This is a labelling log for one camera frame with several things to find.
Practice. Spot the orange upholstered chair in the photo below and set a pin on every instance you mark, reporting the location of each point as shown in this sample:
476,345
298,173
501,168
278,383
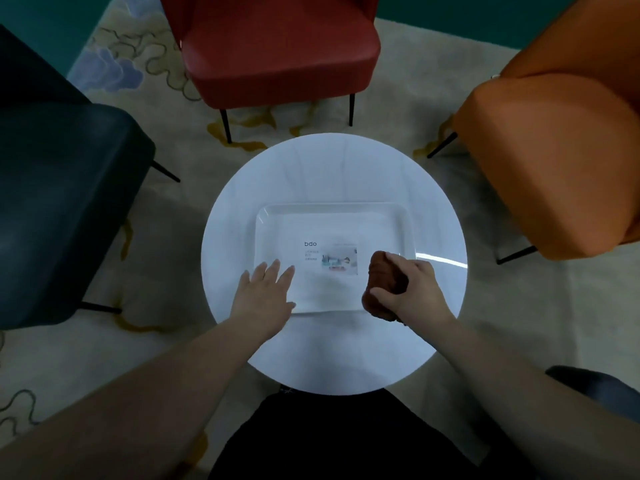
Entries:
565,159

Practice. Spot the person's left middle finger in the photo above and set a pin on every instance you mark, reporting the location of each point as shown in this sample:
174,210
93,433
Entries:
272,272

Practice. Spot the person's left little finger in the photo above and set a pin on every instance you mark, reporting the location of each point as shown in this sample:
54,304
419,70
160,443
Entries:
243,283

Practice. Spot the person's left thumb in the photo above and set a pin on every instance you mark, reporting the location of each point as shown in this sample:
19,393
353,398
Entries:
290,308

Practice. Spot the person's left forearm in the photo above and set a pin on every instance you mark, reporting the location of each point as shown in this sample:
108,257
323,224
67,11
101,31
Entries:
130,404

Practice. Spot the red upholstered chair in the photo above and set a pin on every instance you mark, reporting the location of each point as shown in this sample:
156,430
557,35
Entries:
275,49

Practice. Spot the person's left hand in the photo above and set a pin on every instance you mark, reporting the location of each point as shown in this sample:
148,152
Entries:
260,307

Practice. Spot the printed paper label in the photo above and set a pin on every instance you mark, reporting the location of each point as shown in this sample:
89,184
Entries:
330,257

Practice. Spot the person's right hand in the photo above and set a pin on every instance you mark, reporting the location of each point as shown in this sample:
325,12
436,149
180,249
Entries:
420,294

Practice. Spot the person's black trousers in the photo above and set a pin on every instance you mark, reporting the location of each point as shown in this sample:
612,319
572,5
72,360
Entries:
325,439

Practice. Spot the white rectangular tray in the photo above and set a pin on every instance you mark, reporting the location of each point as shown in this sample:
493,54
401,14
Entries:
330,224

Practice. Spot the person's right thumb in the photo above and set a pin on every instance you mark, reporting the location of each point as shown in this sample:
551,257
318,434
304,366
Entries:
384,296

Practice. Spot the black upholstered chair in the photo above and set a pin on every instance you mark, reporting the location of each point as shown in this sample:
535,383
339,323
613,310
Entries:
60,204

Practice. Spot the person's right forearm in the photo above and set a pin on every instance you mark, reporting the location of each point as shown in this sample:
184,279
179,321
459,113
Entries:
530,404

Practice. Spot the brown cloth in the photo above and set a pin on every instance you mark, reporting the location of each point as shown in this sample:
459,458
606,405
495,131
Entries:
382,274

